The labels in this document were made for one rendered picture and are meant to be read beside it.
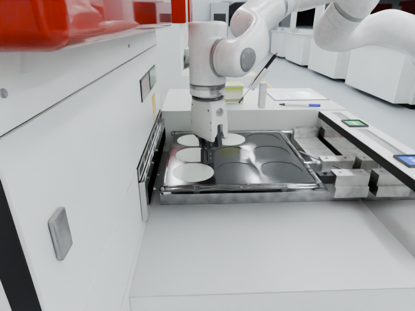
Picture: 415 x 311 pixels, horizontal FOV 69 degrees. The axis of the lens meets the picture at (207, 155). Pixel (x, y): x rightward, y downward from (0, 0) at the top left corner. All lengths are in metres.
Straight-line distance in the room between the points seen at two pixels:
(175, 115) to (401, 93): 4.76
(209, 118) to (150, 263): 0.33
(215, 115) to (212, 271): 0.33
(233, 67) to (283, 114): 0.47
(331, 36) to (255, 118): 0.33
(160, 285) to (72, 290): 0.27
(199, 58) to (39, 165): 0.48
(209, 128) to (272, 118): 0.39
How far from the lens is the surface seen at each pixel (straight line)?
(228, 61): 0.62
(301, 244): 0.67
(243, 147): 0.89
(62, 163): 0.29
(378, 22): 1.05
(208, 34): 0.67
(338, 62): 7.37
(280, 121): 1.06
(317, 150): 0.97
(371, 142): 0.85
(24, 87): 0.24
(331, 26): 0.98
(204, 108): 0.70
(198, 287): 0.56
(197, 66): 0.68
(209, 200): 0.76
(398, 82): 5.45
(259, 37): 0.67
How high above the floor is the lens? 1.24
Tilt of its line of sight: 24 degrees down
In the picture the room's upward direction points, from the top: straight up
